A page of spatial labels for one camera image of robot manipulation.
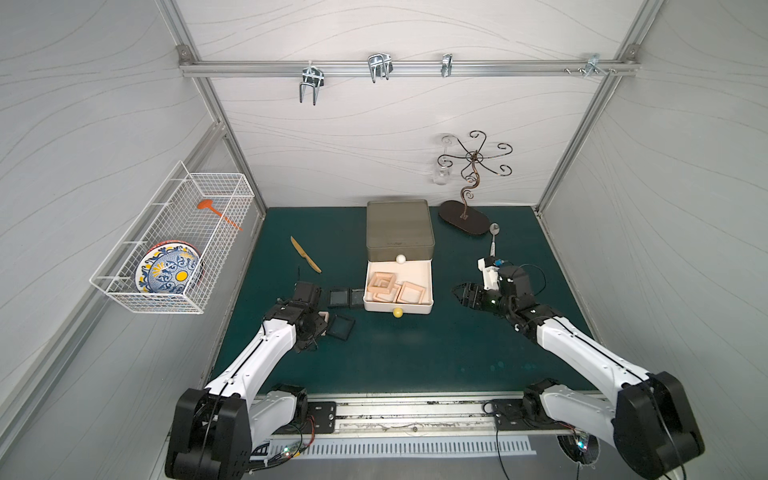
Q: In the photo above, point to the white wire basket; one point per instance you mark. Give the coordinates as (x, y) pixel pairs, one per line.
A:
(172, 215)

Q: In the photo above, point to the clear wine glass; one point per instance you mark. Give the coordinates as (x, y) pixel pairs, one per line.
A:
(444, 162)

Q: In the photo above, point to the metal hook right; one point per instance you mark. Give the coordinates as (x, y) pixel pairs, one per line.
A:
(592, 67)

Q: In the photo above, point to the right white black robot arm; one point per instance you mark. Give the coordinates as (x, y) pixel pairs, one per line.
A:
(646, 417)

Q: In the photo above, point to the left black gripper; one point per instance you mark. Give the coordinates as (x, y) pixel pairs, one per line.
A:
(321, 327)

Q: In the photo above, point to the brown metal jewelry stand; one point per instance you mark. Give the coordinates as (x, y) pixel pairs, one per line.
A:
(459, 213)

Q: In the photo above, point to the orange plastic spoon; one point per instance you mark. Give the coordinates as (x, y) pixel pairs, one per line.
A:
(208, 204)

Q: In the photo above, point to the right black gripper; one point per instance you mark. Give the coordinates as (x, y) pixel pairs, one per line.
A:
(480, 297)

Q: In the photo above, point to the yellow plastic knife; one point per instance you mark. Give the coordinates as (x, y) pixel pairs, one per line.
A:
(304, 255)

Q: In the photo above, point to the blue yellow patterned plate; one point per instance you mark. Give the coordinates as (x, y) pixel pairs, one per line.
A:
(168, 268)

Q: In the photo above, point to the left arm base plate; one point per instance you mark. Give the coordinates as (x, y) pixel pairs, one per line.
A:
(320, 418)

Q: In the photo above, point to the aluminium top rail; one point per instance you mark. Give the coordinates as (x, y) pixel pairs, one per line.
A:
(402, 68)

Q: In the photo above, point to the metal double hook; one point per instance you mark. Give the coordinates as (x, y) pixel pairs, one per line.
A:
(312, 80)
(380, 66)

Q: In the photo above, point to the metal single hook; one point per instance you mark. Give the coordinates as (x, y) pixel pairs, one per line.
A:
(446, 65)

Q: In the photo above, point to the three-tier drawer cabinet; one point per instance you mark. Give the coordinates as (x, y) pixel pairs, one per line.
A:
(400, 239)

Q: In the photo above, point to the hello kitty metal spoon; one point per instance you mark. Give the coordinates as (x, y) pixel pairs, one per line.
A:
(494, 230)

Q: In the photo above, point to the black brooch box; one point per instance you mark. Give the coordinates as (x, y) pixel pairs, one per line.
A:
(340, 327)
(357, 298)
(339, 298)

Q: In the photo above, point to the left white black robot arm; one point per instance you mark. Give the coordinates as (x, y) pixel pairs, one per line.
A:
(216, 429)

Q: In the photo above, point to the white vent strip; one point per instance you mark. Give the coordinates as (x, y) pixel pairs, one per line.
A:
(419, 447)

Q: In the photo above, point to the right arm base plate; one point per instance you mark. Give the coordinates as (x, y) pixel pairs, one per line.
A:
(509, 414)

